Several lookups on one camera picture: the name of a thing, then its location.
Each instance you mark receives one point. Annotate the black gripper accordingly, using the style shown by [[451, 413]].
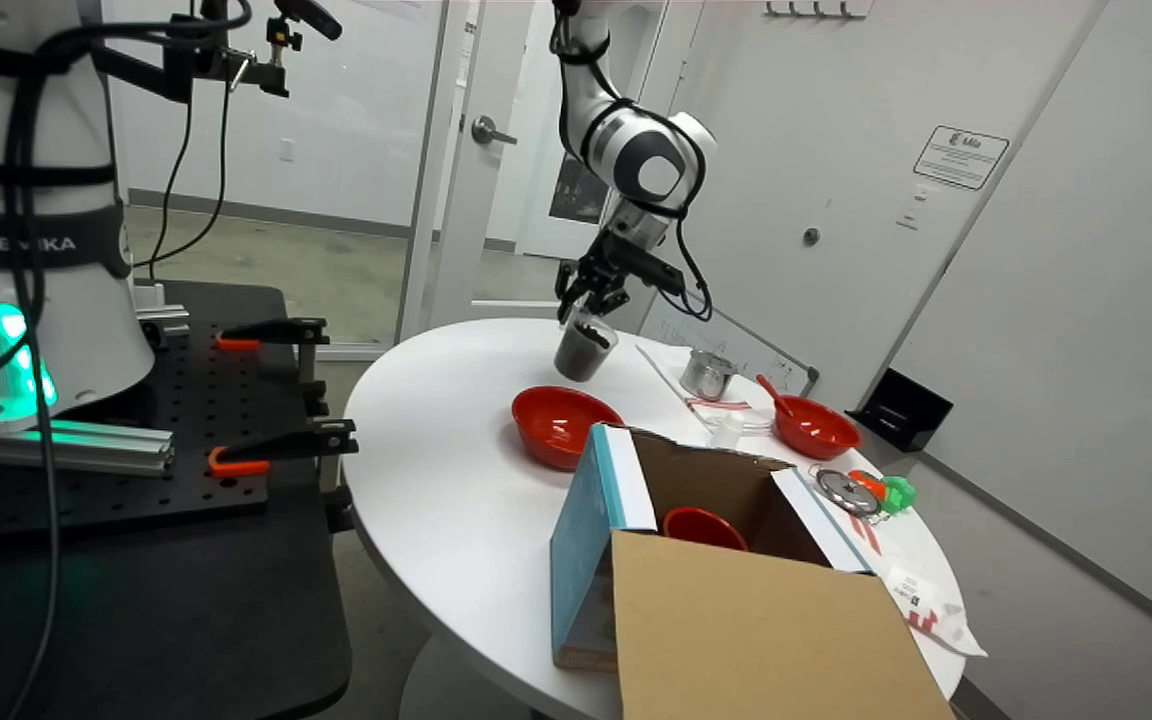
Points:
[[630, 275]]

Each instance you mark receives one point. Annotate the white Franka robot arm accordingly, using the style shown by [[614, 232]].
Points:
[[642, 153]]

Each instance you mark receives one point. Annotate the red plastic bowl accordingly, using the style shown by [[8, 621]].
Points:
[[812, 429], [562, 420]]

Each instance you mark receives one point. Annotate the small silver metal pot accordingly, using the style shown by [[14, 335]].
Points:
[[706, 376]]

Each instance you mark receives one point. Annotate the white door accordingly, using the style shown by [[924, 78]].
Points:
[[468, 212]]

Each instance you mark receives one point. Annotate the small grey-framed whiteboard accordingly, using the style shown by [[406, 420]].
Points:
[[749, 342]]

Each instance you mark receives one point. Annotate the white towel red stripes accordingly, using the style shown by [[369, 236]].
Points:
[[730, 402]]

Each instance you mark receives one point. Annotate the small metal dish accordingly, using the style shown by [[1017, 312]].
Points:
[[844, 491]]

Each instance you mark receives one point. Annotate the open black case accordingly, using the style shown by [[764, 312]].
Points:
[[902, 408]]

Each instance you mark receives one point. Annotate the orange and green toy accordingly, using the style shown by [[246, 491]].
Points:
[[888, 492]]

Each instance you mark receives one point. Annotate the blue printed cardboard box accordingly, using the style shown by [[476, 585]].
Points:
[[736, 625]]

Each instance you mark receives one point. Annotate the crumpled white plastic bag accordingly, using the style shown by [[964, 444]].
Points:
[[929, 601]]

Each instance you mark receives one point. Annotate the black breadboard table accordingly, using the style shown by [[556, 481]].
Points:
[[139, 585]]

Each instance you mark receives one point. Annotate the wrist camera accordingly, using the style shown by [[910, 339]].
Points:
[[651, 262]]

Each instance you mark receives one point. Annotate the white switch plate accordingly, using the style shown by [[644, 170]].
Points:
[[819, 5]]

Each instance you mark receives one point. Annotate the white paper wall sign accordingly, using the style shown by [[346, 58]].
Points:
[[961, 158]]

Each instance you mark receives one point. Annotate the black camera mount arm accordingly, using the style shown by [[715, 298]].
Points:
[[221, 60]]

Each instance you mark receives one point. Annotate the aluminium profile rail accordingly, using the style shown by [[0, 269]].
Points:
[[58, 449]]

